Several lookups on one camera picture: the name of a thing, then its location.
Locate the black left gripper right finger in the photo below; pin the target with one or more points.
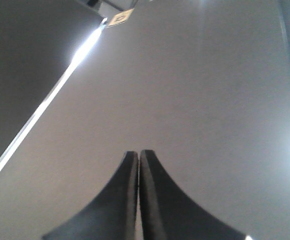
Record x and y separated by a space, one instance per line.
167 213

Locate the yellow label sticker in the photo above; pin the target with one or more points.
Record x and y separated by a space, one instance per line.
120 18

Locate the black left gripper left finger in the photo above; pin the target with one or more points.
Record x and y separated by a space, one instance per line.
111 215

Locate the dark grey fridge body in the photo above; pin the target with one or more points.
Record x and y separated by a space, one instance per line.
41 44

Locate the fridge door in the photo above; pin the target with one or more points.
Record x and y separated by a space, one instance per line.
203 83

